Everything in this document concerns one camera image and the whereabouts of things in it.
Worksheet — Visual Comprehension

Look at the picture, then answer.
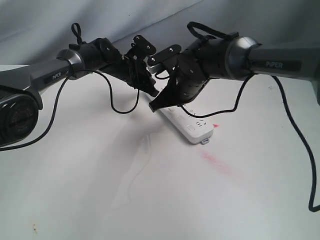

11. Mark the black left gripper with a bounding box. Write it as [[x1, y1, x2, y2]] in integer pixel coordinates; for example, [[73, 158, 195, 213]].
[[96, 38, 159, 97]]

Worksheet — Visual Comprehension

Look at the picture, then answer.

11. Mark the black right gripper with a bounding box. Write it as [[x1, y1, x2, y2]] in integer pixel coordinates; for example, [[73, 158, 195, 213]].
[[149, 53, 208, 112]]

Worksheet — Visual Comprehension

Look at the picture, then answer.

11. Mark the white power strip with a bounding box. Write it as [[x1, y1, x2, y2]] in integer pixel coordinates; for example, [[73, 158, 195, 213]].
[[157, 106, 214, 145]]

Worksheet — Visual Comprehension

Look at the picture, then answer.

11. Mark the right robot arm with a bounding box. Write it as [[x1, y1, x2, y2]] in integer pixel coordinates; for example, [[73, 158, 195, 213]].
[[147, 36, 320, 112]]

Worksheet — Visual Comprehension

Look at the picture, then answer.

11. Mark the grey backdrop cloth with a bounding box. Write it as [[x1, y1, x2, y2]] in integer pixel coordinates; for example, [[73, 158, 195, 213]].
[[0, 0, 320, 65]]

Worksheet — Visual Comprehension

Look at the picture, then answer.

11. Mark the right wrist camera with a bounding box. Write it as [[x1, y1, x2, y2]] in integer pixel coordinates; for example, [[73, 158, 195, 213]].
[[146, 44, 182, 74]]

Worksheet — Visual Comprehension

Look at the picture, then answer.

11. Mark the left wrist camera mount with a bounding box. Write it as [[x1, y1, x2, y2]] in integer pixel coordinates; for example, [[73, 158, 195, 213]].
[[125, 35, 157, 60]]

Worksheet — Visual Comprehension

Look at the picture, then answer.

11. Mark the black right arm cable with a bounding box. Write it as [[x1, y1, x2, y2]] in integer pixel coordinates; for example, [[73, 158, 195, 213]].
[[154, 21, 320, 213]]

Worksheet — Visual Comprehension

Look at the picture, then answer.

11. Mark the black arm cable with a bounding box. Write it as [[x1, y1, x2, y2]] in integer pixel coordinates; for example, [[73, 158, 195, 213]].
[[154, 21, 320, 213], [0, 22, 141, 152]]

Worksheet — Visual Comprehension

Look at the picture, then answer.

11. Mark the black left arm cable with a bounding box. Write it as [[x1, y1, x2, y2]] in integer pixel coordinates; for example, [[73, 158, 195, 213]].
[[0, 22, 141, 152]]

